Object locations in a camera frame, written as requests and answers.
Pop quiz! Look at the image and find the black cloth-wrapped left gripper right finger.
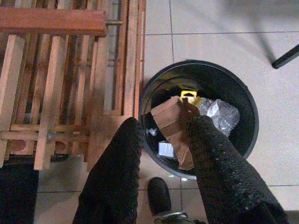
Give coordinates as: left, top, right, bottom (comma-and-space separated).
186, 115, 290, 224

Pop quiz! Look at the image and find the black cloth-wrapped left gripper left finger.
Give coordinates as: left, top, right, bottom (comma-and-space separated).
72, 117, 144, 224

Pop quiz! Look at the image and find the black round rubbish bin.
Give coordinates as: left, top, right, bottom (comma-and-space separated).
139, 59, 260, 181

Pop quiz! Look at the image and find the black fuzzy robot part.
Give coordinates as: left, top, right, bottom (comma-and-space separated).
147, 176, 206, 224

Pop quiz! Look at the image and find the small white paper piece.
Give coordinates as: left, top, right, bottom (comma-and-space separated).
158, 140, 175, 158

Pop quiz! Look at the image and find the crumpled clear plastic wrap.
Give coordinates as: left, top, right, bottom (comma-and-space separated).
198, 97, 241, 138

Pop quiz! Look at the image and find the brown cardboard piece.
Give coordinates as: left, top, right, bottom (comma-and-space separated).
150, 95, 202, 171

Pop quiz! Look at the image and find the black floor mat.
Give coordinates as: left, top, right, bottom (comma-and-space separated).
0, 154, 40, 224

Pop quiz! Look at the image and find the yellow plastic packaging piece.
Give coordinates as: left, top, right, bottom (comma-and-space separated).
179, 90, 202, 105

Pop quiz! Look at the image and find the black table leg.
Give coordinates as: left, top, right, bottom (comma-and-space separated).
271, 43, 299, 70

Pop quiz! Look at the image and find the folded wooden slat rack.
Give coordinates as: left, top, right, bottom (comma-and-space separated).
0, 0, 147, 172

